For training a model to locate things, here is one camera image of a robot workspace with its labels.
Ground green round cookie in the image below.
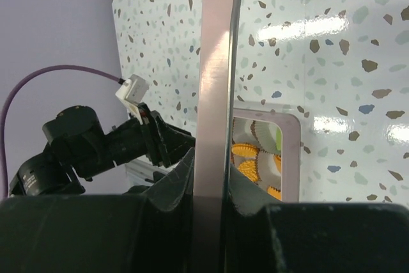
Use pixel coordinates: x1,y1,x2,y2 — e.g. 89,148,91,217
275,128,282,152

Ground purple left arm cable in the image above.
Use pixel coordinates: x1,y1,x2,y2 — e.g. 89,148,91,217
0,65,124,199

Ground orange chip cookie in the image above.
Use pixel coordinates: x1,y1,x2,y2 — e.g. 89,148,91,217
231,143,259,158

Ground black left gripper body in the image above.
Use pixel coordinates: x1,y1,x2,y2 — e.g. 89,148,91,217
43,103,195,180

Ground orange round sandwich cookie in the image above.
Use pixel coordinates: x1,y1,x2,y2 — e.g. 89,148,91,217
267,186,282,200

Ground orange round cookie front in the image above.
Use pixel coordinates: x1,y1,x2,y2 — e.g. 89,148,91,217
238,160,260,183

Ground square cookie tin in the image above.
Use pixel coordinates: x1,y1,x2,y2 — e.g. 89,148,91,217
229,109,301,205

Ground orange swirl cookie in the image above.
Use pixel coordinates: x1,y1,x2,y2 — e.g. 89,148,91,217
273,155,282,176

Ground silver tin lid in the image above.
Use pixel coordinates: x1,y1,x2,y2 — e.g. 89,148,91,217
189,0,241,272

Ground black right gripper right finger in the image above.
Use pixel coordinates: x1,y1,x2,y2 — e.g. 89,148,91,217
228,169,408,272

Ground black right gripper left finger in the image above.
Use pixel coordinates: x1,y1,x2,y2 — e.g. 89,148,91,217
1,150,194,272

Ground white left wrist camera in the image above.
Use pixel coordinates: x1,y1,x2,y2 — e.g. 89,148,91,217
115,74,150,105

